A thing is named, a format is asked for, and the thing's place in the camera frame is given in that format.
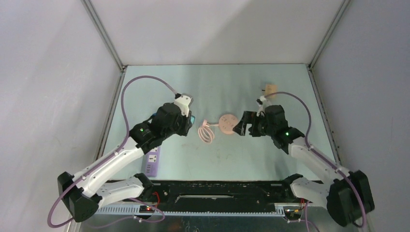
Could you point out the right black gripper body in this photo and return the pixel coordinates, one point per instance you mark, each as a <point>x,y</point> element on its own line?
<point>265,129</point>

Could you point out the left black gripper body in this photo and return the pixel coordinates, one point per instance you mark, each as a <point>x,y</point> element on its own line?
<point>181,127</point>

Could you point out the beige cube socket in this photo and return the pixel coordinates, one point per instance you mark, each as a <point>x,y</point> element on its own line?
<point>269,89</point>

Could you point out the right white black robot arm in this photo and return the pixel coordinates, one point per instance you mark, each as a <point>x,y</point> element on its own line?
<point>346,195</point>

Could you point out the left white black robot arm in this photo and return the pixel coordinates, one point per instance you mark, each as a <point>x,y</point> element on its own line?
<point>89,189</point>

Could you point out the pink round power strip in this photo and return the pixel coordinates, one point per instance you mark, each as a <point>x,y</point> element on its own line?
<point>227,123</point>

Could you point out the purple power strip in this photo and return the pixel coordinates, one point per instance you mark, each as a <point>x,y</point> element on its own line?
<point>151,165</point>

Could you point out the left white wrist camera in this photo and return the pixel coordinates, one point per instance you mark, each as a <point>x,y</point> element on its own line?
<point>183,101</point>

